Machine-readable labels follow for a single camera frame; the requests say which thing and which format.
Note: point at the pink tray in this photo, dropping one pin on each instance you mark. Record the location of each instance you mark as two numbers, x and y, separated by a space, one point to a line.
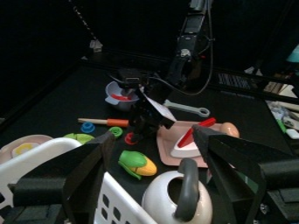
170 145

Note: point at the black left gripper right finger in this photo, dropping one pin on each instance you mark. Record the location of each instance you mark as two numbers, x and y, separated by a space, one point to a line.
238 163

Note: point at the wooden orange toy tool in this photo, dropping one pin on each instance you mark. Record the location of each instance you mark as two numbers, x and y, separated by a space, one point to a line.
105 121

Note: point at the grey toy wrench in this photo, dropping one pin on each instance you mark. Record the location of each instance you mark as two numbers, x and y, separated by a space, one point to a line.
189 108

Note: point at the toy fried egg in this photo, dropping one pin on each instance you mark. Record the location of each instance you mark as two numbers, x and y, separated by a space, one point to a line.
23 148

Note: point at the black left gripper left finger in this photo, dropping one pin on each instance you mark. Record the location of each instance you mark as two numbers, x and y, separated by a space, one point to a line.
83 169

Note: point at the red piece in cup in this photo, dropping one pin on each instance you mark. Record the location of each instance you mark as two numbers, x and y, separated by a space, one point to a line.
121 97

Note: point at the green toy nut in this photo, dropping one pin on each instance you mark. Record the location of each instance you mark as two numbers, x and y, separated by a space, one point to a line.
117 131

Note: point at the toy corn cob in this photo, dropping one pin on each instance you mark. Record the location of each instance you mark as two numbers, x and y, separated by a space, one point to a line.
137 164

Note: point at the green toy lettuce leaf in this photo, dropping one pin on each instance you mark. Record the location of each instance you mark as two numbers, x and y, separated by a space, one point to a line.
79 137

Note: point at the blue toy nut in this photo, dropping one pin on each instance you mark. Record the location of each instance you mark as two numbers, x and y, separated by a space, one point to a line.
87 127

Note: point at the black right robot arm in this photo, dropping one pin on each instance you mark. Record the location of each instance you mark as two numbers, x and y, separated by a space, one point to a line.
190 43

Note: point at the pink plate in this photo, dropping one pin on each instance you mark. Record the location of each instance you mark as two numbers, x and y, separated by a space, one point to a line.
15 144

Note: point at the white plastic basket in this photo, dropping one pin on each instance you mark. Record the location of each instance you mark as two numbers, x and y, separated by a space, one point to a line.
43 159

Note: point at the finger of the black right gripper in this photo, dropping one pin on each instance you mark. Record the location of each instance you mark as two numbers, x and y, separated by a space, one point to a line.
150 128
134 132

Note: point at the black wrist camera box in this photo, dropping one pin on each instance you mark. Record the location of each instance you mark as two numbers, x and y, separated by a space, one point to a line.
130 77

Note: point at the beige toy egg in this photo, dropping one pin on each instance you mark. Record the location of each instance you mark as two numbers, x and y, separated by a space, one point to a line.
230 129

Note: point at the red toy nut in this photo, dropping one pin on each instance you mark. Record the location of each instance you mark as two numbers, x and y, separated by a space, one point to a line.
129 139

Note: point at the teal background object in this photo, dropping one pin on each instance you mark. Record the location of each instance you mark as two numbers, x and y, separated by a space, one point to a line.
294 55

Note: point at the white background clutter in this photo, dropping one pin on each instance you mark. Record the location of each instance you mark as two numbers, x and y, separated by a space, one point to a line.
288 119

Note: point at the grey measuring cup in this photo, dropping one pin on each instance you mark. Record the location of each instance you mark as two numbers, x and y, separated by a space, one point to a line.
120 100

